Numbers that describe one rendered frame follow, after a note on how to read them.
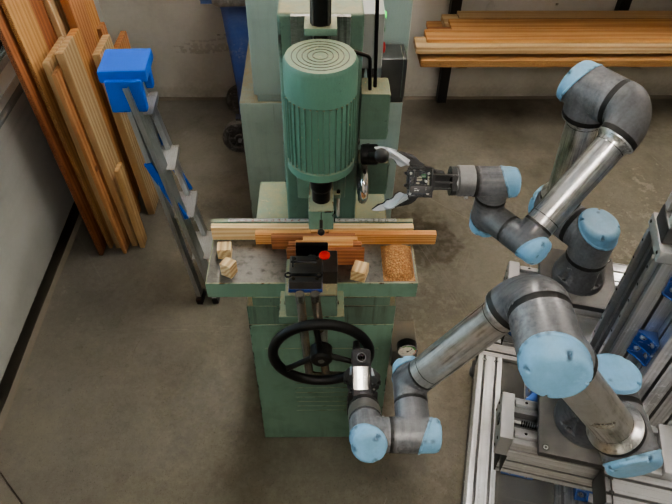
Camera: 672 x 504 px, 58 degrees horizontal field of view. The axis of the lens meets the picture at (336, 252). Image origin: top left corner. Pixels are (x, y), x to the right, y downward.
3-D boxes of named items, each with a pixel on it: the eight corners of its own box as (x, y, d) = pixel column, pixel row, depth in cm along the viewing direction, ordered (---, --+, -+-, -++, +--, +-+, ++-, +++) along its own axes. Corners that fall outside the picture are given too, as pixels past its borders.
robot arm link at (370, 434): (390, 466, 126) (348, 465, 126) (385, 437, 137) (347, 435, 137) (392, 433, 124) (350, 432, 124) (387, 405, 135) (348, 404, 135)
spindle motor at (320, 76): (286, 185, 156) (280, 74, 134) (289, 144, 168) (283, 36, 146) (355, 185, 156) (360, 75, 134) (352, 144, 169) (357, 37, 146)
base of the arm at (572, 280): (601, 263, 190) (612, 241, 183) (604, 300, 180) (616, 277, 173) (551, 255, 192) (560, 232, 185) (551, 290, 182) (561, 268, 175)
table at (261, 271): (202, 324, 169) (198, 310, 165) (215, 245, 190) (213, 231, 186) (420, 323, 170) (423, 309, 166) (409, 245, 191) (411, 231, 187)
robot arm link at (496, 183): (517, 207, 149) (525, 179, 143) (472, 206, 148) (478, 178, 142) (510, 186, 154) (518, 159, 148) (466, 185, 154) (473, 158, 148)
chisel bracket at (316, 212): (308, 233, 174) (308, 211, 168) (309, 201, 184) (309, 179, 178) (334, 233, 174) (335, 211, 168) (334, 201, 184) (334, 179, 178)
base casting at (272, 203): (247, 325, 185) (244, 306, 179) (260, 200, 225) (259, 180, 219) (395, 324, 186) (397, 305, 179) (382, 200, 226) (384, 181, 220)
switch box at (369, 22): (360, 68, 172) (362, 13, 161) (358, 51, 179) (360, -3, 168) (381, 69, 173) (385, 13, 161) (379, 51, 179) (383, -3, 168)
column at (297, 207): (287, 225, 203) (274, 13, 151) (289, 182, 218) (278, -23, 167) (354, 225, 203) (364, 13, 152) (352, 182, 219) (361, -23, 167)
